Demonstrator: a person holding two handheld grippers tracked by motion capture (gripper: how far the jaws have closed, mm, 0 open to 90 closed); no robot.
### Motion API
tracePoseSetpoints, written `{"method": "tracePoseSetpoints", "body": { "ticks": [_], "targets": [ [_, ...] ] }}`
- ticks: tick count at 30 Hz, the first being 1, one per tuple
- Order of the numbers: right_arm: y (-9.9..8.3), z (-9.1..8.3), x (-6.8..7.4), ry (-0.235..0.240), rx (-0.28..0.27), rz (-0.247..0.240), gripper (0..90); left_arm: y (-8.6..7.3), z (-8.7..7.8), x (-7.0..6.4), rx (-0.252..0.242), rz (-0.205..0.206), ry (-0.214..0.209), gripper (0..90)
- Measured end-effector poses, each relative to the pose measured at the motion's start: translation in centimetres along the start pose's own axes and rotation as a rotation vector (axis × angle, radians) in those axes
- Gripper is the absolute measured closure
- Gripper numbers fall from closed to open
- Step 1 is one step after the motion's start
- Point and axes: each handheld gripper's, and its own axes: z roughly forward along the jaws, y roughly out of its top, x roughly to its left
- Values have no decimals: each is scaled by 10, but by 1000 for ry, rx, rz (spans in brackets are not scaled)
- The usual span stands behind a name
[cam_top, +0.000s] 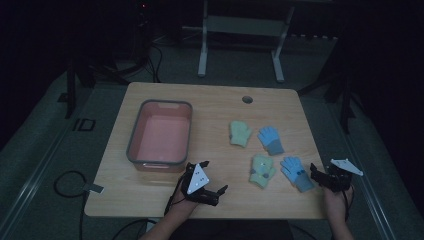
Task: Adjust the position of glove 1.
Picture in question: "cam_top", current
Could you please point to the plain blue knit glove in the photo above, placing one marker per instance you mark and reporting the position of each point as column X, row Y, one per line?
column 270, row 139

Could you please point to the plain green knit glove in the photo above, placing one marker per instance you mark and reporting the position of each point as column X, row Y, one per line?
column 240, row 133

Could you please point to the person's right hand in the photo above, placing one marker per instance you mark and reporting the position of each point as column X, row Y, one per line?
column 336, row 203

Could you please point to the blue knit glove with buttons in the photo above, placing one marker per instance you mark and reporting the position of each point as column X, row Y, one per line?
column 296, row 172

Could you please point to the grey tape tag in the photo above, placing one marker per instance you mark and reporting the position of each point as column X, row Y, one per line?
column 94, row 188

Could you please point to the person's dark clothing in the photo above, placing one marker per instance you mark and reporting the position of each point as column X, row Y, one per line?
column 233, row 230

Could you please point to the pink bin with grey rim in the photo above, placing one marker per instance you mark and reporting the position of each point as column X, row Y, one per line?
column 161, row 136

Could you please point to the person's left hand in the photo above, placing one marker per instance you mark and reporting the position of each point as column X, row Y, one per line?
column 184, row 204

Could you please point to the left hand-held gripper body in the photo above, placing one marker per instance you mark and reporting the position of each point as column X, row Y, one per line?
column 197, row 180

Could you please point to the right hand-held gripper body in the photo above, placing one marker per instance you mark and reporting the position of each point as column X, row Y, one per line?
column 336, row 178

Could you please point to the white metal desk frame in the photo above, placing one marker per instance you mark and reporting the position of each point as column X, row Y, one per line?
column 245, row 26

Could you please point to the black tripod stand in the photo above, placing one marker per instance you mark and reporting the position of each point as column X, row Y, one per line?
column 78, row 80
column 338, row 96

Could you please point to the green knit glove with buttons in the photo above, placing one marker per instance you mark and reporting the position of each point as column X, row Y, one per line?
column 262, row 173

